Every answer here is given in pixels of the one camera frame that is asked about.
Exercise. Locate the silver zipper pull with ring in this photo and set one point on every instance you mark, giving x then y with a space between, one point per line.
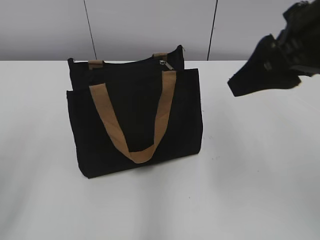
166 64

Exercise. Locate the black tote bag tan handles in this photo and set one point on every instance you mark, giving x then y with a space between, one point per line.
129 115

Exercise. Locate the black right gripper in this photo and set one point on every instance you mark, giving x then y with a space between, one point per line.
276 61

